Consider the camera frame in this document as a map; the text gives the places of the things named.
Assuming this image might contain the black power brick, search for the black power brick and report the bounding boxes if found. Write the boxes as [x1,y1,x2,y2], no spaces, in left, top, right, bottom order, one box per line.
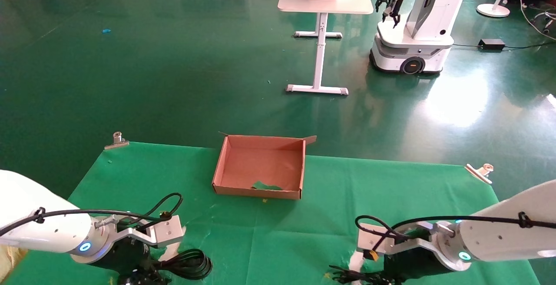
[479,39,506,51]

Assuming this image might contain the white height-adjustable table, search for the white height-adjustable table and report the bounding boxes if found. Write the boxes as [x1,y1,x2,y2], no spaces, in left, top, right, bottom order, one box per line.
[277,0,374,96]

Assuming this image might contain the black floor cable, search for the black floor cable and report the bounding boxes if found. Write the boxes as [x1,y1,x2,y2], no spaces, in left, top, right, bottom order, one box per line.
[452,42,556,52]

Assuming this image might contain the white floor cable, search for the white floor cable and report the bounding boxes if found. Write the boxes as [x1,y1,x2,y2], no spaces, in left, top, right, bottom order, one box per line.
[518,0,556,42]

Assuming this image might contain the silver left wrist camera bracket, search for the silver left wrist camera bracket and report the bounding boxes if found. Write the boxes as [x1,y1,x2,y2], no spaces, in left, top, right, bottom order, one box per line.
[93,214,187,248]

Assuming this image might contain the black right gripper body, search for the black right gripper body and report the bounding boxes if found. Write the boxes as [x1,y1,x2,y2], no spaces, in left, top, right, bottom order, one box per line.
[382,248,453,284]

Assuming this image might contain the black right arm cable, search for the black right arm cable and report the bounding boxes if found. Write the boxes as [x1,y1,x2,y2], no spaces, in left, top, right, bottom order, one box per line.
[355,214,556,251]

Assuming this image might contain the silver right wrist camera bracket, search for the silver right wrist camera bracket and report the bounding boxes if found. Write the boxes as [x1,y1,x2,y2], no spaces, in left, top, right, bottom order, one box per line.
[356,222,456,260]

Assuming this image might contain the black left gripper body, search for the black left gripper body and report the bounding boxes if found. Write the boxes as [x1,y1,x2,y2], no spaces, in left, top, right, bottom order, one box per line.
[93,237,153,278]

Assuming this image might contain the white wheeled background robot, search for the white wheeled background robot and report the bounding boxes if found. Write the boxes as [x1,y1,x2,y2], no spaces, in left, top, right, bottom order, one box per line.
[369,0,476,76]

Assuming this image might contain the thick black power cord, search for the thick black power cord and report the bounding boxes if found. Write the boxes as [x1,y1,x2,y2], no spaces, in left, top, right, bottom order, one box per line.
[151,249,213,282]

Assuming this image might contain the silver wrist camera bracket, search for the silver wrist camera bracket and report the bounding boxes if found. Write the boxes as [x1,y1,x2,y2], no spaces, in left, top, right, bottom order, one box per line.
[93,214,187,248]
[356,222,456,260]

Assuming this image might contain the open brown cardboard box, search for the open brown cardboard box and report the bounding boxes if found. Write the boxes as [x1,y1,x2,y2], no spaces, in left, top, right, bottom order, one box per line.
[212,132,317,200]

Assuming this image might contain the green tablecloth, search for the green tablecloth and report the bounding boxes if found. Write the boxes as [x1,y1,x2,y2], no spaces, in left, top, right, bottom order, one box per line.
[2,142,541,285]

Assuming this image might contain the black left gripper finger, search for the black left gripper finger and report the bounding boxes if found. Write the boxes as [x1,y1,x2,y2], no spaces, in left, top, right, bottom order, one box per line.
[117,272,145,285]
[143,268,171,285]

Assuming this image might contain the silver table clip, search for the silver table clip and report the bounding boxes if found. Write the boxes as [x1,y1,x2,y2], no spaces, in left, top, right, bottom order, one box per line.
[104,132,130,151]
[464,163,494,185]

